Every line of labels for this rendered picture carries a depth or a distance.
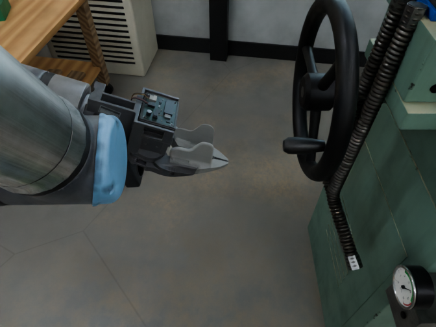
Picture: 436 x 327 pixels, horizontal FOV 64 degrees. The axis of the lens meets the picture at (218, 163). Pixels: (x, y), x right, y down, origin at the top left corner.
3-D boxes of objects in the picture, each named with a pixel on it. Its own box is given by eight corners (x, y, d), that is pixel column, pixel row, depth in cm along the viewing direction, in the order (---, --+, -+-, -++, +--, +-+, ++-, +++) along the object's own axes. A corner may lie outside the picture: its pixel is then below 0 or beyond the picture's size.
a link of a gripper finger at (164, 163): (196, 176, 49) (134, 161, 47) (193, 183, 50) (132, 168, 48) (198, 152, 52) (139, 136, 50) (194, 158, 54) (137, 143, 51)
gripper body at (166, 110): (179, 135, 44) (80, 108, 41) (162, 176, 50) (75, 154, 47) (183, 98, 49) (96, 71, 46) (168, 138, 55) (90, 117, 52)
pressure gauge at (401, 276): (383, 279, 57) (403, 257, 51) (407, 279, 57) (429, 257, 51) (396, 319, 53) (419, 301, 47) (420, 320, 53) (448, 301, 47)
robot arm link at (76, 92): (37, 154, 46) (60, 106, 53) (75, 163, 48) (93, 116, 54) (36, 104, 40) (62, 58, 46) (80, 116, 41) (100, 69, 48)
